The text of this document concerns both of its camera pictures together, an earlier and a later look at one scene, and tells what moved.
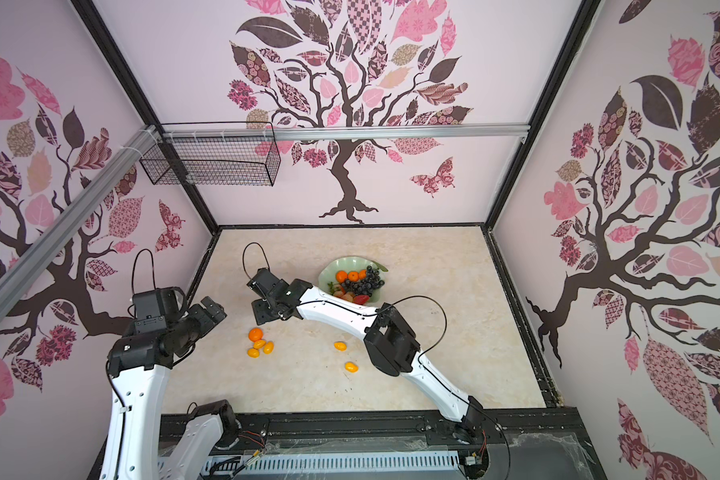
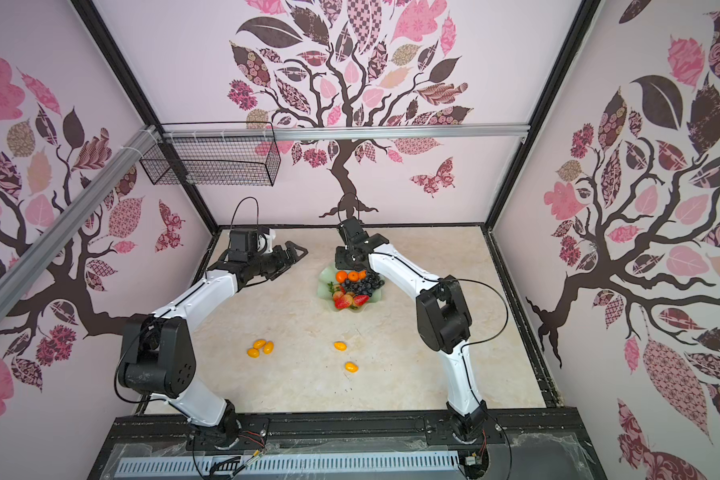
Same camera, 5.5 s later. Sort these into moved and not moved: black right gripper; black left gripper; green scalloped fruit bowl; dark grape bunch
Moved: black left gripper; black right gripper
Not moved: green scalloped fruit bowl; dark grape bunch
